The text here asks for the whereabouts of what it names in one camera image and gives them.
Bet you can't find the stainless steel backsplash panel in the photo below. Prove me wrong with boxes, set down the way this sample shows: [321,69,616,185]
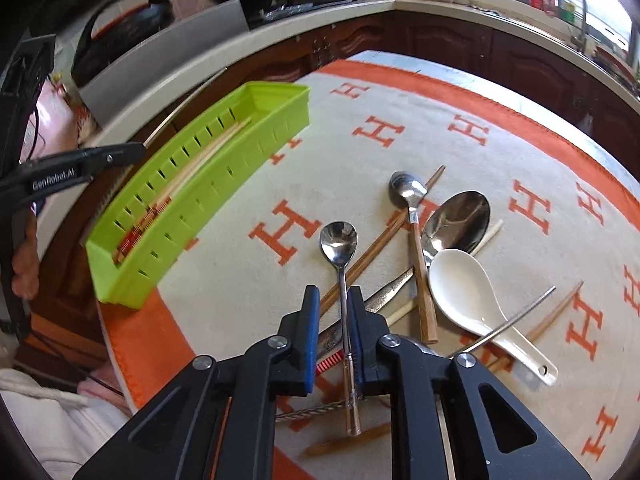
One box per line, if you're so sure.
[79,0,248,127]

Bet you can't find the small steel spoon bamboo-style handle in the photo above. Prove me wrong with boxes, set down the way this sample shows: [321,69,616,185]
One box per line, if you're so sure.
[319,221,361,437]

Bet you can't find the thin steel chopstick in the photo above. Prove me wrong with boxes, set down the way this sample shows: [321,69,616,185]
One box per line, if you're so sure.
[447,286,556,360]

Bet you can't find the bamboo chopstick red orange stripes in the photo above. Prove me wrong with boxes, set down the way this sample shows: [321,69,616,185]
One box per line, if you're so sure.
[112,196,171,266]

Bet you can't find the steel spoon wooden handle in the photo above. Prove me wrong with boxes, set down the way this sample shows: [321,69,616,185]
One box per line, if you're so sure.
[388,171,438,344]

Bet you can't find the green plastic utensil tray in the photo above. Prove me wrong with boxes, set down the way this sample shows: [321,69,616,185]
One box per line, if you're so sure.
[86,81,310,309]

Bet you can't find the person left hand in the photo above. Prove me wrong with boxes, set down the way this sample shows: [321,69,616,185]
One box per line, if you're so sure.
[12,211,40,301]

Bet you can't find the dark brown wooden chopstick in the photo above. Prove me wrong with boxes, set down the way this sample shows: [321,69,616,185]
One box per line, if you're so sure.
[346,165,445,285]

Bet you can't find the bamboo chopstick black red band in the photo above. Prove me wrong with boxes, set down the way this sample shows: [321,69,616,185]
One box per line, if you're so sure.
[149,117,252,211]

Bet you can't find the orange white H blanket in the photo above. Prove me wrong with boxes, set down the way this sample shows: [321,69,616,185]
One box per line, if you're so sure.
[98,58,640,480]

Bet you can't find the kitchen sink faucet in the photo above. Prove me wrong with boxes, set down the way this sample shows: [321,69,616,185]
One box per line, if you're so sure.
[563,0,588,53]

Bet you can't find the large steel spoon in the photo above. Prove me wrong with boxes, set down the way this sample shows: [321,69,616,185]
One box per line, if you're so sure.
[421,191,490,266]

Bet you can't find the white ceramic soup spoon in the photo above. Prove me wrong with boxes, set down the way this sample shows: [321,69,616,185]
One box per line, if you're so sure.
[427,249,559,386]

